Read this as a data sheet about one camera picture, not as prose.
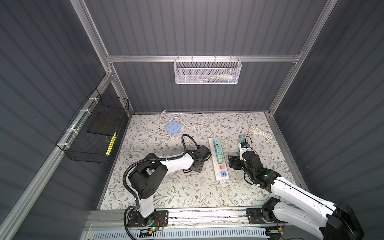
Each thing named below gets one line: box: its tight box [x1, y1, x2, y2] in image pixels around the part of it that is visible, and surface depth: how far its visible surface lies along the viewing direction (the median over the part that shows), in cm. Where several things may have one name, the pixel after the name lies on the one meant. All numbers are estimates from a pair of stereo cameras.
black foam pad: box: [87, 112, 122, 136], surface depth 78 cm
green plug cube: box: [217, 154, 223, 164], surface depth 90 cm
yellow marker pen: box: [106, 132, 117, 156], surface depth 70 cm
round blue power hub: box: [166, 121, 182, 135], surface depth 111 cm
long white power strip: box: [208, 137, 230, 182], surface depth 90 cm
